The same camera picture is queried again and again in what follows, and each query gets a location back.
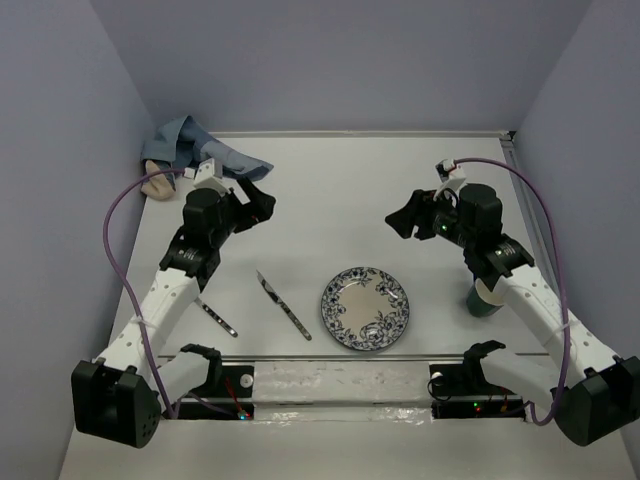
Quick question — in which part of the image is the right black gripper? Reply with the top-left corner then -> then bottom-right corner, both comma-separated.
383,186 -> 475,249

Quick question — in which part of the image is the blue beige checked cloth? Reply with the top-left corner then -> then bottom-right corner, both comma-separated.
140,115 -> 274,201

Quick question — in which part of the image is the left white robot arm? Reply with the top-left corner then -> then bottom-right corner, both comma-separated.
71,178 -> 276,448

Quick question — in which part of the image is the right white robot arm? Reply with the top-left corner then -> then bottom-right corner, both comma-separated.
385,184 -> 639,446

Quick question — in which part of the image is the steel table knife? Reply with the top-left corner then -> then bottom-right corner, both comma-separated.
256,271 -> 312,341

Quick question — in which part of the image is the blue floral ceramic plate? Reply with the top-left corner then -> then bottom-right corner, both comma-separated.
320,267 -> 410,352

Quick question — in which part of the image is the dark green mug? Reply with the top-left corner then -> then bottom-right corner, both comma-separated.
465,279 -> 502,318

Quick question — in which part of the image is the steel fork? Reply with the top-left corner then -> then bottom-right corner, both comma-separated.
194,298 -> 238,338

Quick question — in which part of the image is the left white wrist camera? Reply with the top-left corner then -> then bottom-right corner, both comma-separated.
183,158 -> 229,195

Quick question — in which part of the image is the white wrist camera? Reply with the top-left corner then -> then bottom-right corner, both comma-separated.
183,158 -> 229,195
434,159 -> 466,198

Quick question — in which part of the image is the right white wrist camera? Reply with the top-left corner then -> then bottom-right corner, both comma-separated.
434,159 -> 466,198

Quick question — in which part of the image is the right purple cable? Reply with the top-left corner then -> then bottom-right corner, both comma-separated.
452,157 -> 571,426

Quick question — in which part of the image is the purple cable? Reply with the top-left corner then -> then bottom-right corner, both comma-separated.
452,157 -> 571,426
102,168 -> 241,420

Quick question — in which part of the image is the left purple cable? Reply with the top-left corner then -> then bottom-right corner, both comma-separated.
102,168 -> 241,420

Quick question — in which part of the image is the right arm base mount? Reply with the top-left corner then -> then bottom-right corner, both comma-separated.
427,363 -> 526,420

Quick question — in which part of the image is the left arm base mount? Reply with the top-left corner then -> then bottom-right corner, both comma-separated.
178,362 -> 255,421

